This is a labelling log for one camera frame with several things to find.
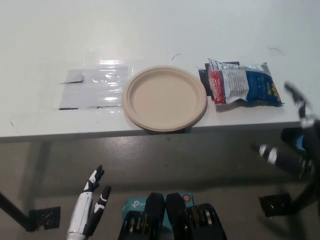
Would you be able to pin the beige paper plate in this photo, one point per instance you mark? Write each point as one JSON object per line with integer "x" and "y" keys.
{"x": 162, "y": 100}

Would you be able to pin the clear taped plastic sheet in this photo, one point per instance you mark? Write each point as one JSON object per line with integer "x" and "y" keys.
{"x": 95, "y": 90}

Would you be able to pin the sunflower seed bag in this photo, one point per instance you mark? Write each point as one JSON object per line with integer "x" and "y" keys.
{"x": 245, "y": 82}

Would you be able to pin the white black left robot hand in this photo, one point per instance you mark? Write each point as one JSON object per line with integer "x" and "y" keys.
{"x": 82, "y": 212}

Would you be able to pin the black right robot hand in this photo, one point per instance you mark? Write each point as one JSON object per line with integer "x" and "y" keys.
{"x": 287, "y": 158}

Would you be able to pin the thin black thread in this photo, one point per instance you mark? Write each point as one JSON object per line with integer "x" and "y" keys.
{"x": 276, "y": 49}
{"x": 175, "y": 56}

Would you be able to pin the black slanted table leg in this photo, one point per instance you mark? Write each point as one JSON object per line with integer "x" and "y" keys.
{"x": 306, "y": 197}
{"x": 12, "y": 212}

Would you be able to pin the teal router box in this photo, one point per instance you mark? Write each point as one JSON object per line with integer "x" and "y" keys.
{"x": 135, "y": 203}

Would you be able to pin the black and blue object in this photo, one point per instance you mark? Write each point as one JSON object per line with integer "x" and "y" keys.
{"x": 290, "y": 137}

